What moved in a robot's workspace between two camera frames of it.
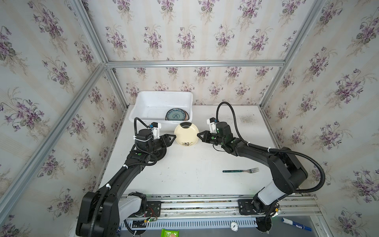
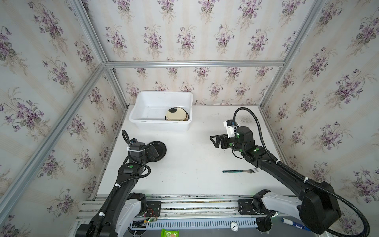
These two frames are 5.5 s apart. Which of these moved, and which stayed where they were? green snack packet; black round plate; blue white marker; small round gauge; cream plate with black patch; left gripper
Moved: left gripper; cream plate with black patch
Stayed: blue white marker; black round plate; green snack packet; small round gauge
